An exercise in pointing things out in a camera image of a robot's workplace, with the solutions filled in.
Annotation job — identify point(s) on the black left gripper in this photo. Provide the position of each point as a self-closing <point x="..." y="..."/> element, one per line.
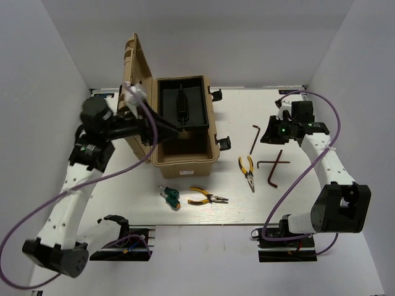
<point x="165" y="127"/>

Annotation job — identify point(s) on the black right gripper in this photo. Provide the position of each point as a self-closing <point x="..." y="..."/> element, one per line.
<point x="270" y="136"/>

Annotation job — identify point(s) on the black toolbox tray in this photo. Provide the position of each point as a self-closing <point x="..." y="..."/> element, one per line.
<point x="182" y="102"/>

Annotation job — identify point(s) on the tan plastic toolbox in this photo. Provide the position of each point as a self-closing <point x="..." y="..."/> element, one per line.
<point x="192" y="153"/>

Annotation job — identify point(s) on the yellow needle-nose pliers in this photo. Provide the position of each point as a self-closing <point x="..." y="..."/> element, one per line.
<point x="209" y="198"/>
<point x="248" y="174"/>

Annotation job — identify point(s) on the brown hex key long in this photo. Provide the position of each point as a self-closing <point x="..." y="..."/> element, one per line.
<point x="269" y="180"/>

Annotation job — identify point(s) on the green screwdriver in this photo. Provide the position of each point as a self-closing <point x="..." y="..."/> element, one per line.
<point x="173" y="193"/>
<point x="173" y="202"/>

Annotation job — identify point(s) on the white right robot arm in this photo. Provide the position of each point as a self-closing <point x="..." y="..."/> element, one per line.
<point x="341" y="206"/>

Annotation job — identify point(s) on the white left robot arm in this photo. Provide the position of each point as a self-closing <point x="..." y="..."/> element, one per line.
<point x="58" y="246"/>

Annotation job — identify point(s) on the brown hex key upper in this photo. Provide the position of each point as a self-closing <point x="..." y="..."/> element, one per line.
<point x="255" y="139"/>

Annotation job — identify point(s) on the brown hex key horizontal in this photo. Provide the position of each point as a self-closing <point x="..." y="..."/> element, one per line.
<point x="271" y="162"/>

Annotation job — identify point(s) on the blue label right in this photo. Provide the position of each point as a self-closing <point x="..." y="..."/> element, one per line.
<point x="287" y="91"/>

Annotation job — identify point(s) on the blue label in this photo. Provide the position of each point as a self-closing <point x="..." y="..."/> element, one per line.
<point x="287" y="91"/>
<point x="104" y="95"/>

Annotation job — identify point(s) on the black toolbox latch front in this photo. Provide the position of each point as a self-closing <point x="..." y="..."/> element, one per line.
<point x="223" y="143"/>

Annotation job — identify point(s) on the black toolbox latch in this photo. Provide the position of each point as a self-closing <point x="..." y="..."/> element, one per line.
<point x="223" y="143"/>
<point x="216" y="95"/>

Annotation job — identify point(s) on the black toolbox latch rear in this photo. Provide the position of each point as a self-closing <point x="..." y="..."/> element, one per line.
<point x="216" y="95"/>

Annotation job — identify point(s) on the blue label left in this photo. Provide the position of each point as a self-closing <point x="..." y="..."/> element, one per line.
<point x="104" y="95"/>

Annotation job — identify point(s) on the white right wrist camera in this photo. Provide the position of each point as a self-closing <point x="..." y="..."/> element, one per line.
<point x="284" y="109"/>

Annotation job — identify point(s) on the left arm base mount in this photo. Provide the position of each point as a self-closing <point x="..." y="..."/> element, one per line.
<point x="136" y="242"/>

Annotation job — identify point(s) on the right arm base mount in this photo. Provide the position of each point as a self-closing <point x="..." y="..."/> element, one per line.
<point x="288" y="250"/>

